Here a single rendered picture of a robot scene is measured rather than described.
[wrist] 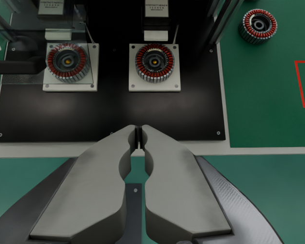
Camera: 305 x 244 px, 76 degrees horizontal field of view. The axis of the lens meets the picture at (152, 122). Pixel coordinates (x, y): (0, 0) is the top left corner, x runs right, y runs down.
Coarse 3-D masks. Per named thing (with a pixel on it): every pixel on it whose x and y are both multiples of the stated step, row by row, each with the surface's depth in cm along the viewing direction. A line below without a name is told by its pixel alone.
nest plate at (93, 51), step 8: (96, 48) 59; (96, 56) 58; (96, 64) 57; (96, 72) 57; (96, 80) 56; (48, 88) 55; (56, 88) 55; (64, 88) 55; (72, 88) 56; (80, 88) 56; (88, 88) 56; (96, 88) 56
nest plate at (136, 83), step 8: (136, 48) 59; (176, 48) 60; (152, 56) 59; (176, 56) 59; (176, 64) 58; (136, 72) 57; (176, 72) 58; (136, 80) 57; (144, 80) 57; (168, 80) 57; (176, 80) 57; (136, 88) 56; (144, 88) 56; (152, 88) 56; (160, 88) 57; (168, 88) 57; (176, 88) 57
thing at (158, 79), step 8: (144, 48) 55; (152, 48) 55; (160, 48) 55; (168, 48) 56; (136, 56) 55; (144, 56) 55; (160, 56) 57; (168, 56) 55; (136, 64) 54; (144, 64) 54; (152, 64) 55; (160, 64) 56; (168, 64) 54; (144, 72) 53; (152, 72) 54; (160, 72) 54; (168, 72) 54; (152, 80) 55; (160, 80) 55
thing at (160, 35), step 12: (144, 0) 46; (156, 0) 47; (168, 0) 47; (144, 12) 46; (156, 12) 46; (168, 12) 46; (144, 24) 47; (156, 24) 47; (168, 24) 47; (144, 36) 49; (156, 36) 49
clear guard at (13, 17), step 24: (0, 0) 28; (24, 0) 28; (48, 0) 29; (72, 0) 29; (0, 24) 27; (24, 24) 28; (48, 24) 28; (72, 24) 28; (0, 48) 29; (24, 48) 29; (48, 48) 29; (72, 48) 29; (48, 72) 31; (72, 72) 31
